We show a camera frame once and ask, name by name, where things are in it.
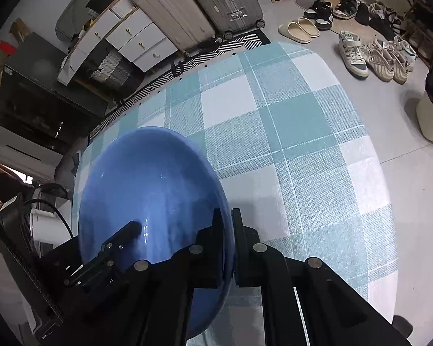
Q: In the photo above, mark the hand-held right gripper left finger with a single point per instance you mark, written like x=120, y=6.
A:
x=216, y=245

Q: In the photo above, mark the flat cardboard box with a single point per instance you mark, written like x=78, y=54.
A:
x=20, y=28

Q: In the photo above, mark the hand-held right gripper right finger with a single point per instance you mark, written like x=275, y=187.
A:
x=238, y=238

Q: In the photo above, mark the oval mirror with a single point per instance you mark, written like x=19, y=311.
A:
x=70, y=18

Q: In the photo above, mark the scattered shoes group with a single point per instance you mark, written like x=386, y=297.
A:
x=353, y=54

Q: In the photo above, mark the dark grey refrigerator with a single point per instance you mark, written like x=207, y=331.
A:
x=39, y=72

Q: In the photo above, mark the white and grey woven basket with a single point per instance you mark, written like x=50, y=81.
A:
x=112, y=68

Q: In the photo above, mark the blue bowl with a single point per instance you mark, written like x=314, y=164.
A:
x=148, y=187

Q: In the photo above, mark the white desk with drawers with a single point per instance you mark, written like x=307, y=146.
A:
x=130, y=36

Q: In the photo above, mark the grey suitcase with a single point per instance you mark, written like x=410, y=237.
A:
x=220, y=3

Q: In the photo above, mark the white bin with black bag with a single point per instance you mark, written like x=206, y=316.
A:
x=431, y=122

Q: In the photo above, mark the grey door mat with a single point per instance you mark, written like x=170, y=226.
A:
x=305, y=1

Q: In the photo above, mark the cream suitcase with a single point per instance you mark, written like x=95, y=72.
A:
x=169, y=10

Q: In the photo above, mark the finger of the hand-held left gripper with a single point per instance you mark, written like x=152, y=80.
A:
x=124, y=234

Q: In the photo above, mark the red flat item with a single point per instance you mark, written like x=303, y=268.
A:
x=6, y=48

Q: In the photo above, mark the teal checked tablecloth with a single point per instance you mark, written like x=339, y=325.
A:
x=292, y=151

